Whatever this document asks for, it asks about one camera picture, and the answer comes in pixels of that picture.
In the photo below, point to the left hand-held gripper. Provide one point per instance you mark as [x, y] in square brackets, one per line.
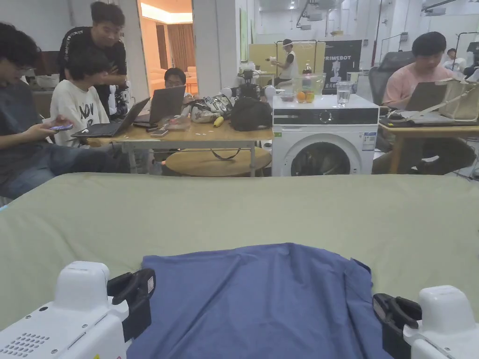
[75, 329]

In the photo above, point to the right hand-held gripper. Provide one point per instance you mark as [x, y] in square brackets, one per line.
[445, 325]

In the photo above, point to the blue shirt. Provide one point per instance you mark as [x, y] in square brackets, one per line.
[254, 303]

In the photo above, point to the bed with pale green sheet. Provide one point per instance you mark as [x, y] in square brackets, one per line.
[239, 209]

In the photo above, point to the white washing machine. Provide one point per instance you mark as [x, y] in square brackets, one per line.
[325, 142]

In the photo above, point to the wooden desk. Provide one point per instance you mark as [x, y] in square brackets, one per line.
[430, 129]

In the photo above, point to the black banner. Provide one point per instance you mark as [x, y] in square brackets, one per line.
[342, 60]

